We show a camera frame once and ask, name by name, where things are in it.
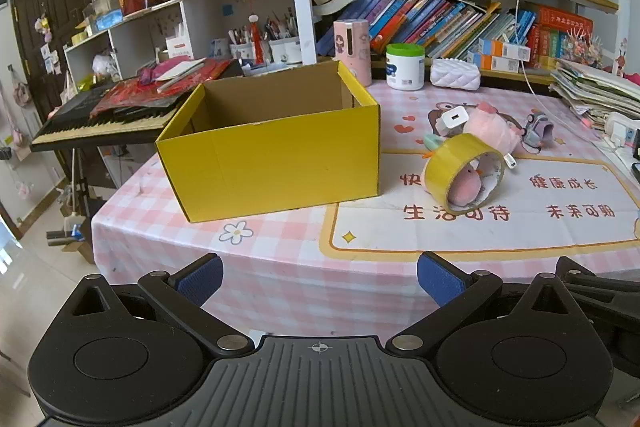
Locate yellow cardboard box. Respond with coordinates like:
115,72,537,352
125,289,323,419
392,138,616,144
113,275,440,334
155,60,382,224

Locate white booklet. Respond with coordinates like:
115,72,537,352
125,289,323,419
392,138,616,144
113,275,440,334
155,58,206,81

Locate white box red print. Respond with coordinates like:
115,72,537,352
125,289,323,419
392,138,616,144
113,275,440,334
165,36,195,59

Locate white power strip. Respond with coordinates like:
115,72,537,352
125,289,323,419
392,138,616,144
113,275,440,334
602,112,640,148

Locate white quilted pouch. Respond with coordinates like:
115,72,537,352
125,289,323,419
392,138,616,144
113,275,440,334
430,58,482,88

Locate red hanging tassel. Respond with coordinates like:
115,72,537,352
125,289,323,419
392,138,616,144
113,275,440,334
248,14,266,64

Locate crumpled plastic bag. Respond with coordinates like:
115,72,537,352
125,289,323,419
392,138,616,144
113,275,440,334
91,52,121,80

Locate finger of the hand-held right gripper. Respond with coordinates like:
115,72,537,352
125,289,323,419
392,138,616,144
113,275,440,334
570,286,640,326
556,257,640,294

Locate black electronic keyboard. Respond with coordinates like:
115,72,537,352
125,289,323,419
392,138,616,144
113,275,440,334
30,59,244,152

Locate row of leaning books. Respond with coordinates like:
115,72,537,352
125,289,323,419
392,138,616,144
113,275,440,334
315,0,531,60

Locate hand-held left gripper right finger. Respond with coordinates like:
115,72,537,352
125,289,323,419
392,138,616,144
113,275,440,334
385,252,576,355

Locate black keyboard stand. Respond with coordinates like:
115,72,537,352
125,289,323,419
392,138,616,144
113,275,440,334
47,147,101,258

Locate red boxed book set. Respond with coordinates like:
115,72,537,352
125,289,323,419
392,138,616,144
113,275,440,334
527,6,593,68

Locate white jar green lid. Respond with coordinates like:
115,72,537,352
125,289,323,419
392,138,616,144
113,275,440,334
386,43,426,92

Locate stack of blue orange boxes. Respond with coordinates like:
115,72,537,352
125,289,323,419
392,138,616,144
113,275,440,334
467,38,531,72

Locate white cable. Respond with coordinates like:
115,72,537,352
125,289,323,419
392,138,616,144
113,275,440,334
512,0,606,142

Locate white pen holder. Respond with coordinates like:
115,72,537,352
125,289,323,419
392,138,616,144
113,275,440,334
269,38,301,65
230,39,258,60

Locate yellow tape roll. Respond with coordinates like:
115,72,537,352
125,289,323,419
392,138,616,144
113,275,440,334
421,133,507,216

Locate grey purple toy car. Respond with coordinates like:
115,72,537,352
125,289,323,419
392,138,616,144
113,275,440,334
520,109,553,154

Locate stack of papers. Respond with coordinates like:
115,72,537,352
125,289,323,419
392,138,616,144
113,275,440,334
550,59,640,128

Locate white charger plug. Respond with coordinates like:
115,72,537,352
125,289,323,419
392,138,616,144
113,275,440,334
439,107,472,136

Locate pink cartoon cylinder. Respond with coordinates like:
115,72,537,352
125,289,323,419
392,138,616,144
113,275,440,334
333,19,372,86

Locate white shelf unit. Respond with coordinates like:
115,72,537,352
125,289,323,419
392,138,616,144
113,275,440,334
64,0,301,82

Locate cardboard scraps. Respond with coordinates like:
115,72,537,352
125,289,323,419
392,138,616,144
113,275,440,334
47,212,96,265

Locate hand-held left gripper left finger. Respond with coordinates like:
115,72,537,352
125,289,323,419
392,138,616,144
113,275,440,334
65,253,256,355

